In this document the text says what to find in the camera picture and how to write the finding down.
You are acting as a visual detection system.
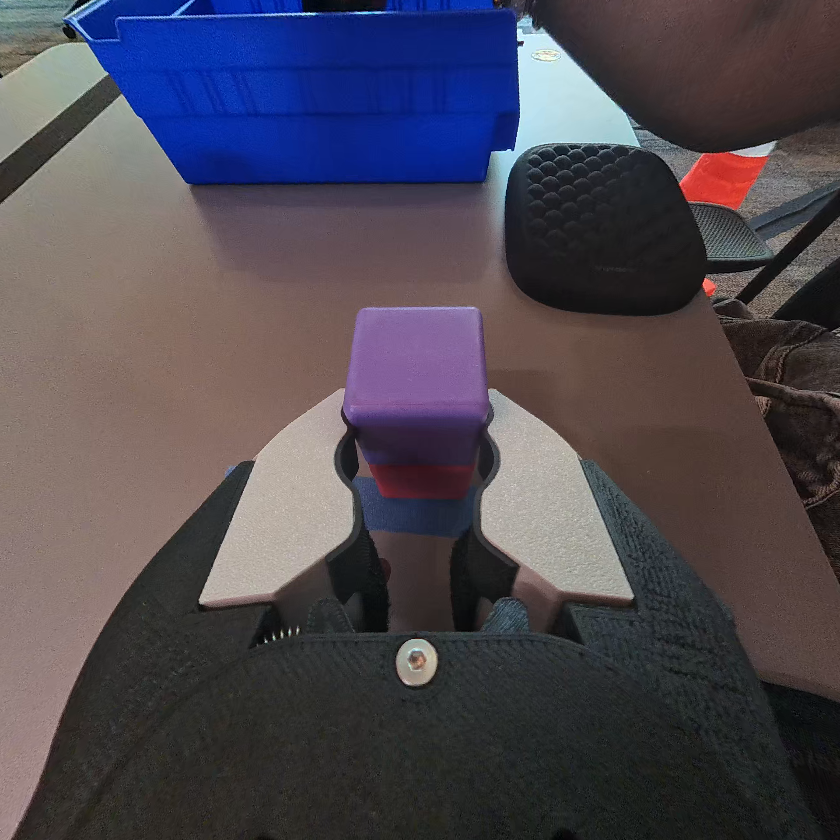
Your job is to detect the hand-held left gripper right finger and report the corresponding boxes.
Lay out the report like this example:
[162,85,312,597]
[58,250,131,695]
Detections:
[476,390,635,609]

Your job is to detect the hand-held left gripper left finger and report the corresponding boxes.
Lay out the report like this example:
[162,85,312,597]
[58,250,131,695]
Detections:
[200,390,363,611]

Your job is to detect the red foam cube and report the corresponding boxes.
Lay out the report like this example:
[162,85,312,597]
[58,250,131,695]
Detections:
[365,460,476,501]

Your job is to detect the purple foam cube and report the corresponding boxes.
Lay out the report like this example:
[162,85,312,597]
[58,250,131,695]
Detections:
[344,308,490,467]

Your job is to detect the blue plastic bin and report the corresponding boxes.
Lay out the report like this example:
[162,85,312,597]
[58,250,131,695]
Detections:
[63,0,521,185]

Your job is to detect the person's right forearm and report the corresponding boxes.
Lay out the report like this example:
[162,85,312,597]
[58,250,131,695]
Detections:
[532,0,840,153]

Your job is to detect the blue tape strip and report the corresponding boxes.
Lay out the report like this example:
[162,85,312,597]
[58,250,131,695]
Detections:
[352,473,476,536]

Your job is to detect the person's pants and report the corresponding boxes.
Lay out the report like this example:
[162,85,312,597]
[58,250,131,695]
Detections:
[716,300,840,578]

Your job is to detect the black textured armrest pad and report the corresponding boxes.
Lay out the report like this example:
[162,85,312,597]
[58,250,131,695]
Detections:
[506,142,710,316]

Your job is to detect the orange traffic cone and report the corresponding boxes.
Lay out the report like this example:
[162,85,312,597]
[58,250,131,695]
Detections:
[680,142,778,211]

